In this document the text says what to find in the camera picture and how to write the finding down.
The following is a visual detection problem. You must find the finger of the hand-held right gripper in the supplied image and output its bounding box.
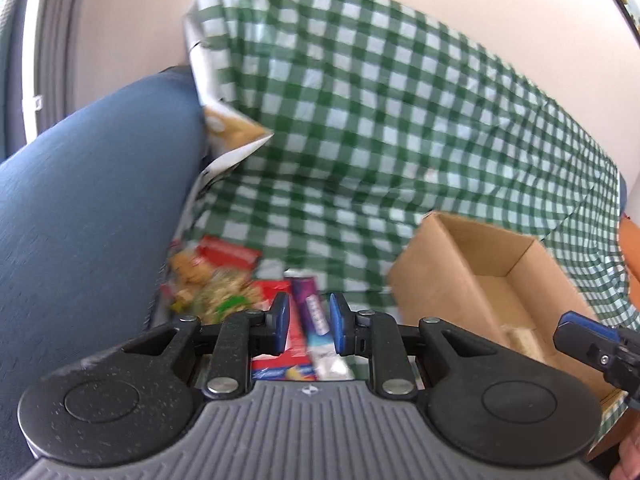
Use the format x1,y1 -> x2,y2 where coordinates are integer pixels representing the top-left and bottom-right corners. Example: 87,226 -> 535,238
552,311 -> 625,375

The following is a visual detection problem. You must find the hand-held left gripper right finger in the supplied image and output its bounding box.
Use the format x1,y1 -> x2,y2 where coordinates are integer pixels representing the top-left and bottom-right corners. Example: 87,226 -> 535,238
329,291 -> 501,402

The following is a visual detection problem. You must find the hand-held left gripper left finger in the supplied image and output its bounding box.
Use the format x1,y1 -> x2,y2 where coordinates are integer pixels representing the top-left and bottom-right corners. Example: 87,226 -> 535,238
122,291 -> 292,402

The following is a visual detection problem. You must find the red snack packet blue edge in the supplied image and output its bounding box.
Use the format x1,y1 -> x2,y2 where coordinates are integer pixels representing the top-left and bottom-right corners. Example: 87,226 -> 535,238
249,280 -> 320,382

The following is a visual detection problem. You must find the purple snack packet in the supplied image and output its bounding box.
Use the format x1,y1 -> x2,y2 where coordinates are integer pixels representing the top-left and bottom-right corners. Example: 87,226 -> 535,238
285,270 -> 357,382

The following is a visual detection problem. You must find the brown cardboard box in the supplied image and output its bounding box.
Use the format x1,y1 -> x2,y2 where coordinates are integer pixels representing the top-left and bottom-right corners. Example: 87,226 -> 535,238
387,211 -> 621,413

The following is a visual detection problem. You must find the person's right hand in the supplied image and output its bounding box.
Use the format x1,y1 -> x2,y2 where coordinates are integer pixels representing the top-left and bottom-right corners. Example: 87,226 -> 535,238
611,435 -> 640,480

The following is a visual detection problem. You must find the red cookie snack packet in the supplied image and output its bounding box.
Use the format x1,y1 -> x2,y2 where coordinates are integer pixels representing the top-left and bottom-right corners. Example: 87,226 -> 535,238
165,235 -> 263,313

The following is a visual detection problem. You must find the white paper bag yellow print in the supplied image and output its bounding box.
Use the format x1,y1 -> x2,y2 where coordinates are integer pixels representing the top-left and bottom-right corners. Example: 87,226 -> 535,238
181,7 -> 275,211

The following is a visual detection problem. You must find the green checked cloth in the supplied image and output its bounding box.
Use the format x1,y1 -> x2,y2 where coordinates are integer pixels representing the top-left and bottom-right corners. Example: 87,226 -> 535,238
170,0 -> 640,443

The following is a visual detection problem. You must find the blue sofa armrest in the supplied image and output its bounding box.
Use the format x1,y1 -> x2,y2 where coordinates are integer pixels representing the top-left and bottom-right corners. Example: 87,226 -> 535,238
0,67 -> 210,480

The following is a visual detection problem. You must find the grey curtain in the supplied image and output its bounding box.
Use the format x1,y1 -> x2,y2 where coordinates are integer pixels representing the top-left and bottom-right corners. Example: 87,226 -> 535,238
0,0 -> 88,161

